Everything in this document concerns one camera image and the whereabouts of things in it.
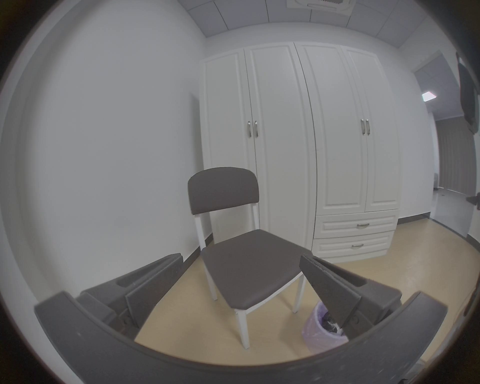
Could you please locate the grey curtain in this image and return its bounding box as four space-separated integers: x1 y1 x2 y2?
436 118 478 196

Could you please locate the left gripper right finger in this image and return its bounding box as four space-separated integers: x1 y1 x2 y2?
299 255 403 336

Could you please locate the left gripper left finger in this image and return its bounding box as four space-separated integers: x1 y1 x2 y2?
80 253 184 340

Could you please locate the white ceiling air vent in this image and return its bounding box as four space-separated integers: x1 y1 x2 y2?
286 0 356 16

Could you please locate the white trash bin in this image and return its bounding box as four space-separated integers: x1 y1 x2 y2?
303 302 349 355

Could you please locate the black plastic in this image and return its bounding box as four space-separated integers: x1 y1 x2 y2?
320 311 344 332

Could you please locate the white wardrobe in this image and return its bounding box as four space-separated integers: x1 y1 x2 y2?
199 41 402 265

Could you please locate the white chair with grey seat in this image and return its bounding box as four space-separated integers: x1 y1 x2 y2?
187 167 314 350

